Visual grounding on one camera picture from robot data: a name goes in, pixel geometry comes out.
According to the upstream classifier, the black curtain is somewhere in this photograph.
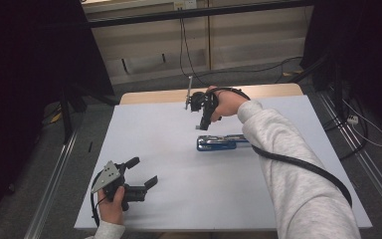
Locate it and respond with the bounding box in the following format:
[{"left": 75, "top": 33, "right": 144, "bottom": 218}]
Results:
[
  {"left": 300, "top": 0, "right": 382, "bottom": 142},
  {"left": 0, "top": 0, "right": 115, "bottom": 233}
]

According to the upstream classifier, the black hanging cable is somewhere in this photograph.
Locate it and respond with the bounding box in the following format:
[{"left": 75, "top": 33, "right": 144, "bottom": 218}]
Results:
[{"left": 178, "top": 17, "right": 211, "bottom": 88}]

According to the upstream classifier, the white table mat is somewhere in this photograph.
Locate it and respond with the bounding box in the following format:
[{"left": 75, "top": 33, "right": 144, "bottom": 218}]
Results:
[{"left": 74, "top": 95, "right": 373, "bottom": 231}]

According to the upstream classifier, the black metal stand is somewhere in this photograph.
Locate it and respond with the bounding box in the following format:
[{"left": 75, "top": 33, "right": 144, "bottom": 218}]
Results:
[{"left": 59, "top": 82, "right": 120, "bottom": 144}]

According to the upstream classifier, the white wall socket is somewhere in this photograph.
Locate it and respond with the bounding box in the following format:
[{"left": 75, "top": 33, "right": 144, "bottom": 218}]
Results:
[{"left": 173, "top": 0, "right": 198, "bottom": 11}]

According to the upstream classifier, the black floor cable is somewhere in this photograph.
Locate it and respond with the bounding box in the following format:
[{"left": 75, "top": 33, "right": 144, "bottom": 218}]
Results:
[{"left": 208, "top": 55, "right": 304, "bottom": 85}]

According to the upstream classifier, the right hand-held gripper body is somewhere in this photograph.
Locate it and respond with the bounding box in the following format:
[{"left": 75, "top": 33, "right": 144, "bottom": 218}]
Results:
[{"left": 184, "top": 75, "right": 221, "bottom": 116}]

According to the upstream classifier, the person's right hand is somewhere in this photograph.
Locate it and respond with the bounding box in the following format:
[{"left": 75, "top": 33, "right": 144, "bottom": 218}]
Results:
[{"left": 206, "top": 85, "right": 251, "bottom": 123}]

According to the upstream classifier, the metal floor rail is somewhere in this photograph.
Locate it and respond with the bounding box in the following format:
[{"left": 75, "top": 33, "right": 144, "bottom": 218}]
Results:
[
  {"left": 24, "top": 131, "right": 80, "bottom": 239},
  {"left": 317, "top": 92, "right": 382, "bottom": 227}
]

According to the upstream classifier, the person's left hand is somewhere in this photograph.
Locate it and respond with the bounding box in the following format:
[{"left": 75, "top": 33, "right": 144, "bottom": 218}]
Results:
[{"left": 96, "top": 185, "right": 127, "bottom": 227}]

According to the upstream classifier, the black horizontal bar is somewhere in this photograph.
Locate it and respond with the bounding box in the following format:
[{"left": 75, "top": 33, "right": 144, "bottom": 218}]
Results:
[{"left": 85, "top": 0, "right": 314, "bottom": 30}]

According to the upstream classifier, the white cable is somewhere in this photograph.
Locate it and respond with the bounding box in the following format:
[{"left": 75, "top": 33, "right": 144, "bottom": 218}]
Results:
[{"left": 341, "top": 99, "right": 382, "bottom": 148}]

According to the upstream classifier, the blue stapler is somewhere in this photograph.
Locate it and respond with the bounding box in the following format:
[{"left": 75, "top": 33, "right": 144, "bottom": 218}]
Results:
[{"left": 196, "top": 133, "right": 252, "bottom": 152}]

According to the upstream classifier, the thick black gripper cable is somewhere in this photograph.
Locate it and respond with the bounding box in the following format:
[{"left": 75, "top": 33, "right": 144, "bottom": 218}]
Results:
[{"left": 210, "top": 86, "right": 353, "bottom": 208}]

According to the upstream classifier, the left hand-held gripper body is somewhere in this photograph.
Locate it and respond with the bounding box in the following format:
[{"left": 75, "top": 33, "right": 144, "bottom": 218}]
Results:
[{"left": 91, "top": 160, "right": 147, "bottom": 212}]

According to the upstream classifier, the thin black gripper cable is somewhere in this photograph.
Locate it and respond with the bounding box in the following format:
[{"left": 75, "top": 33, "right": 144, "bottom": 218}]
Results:
[{"left": 90, "top": 170, "right": 107, "bottom": 229}]

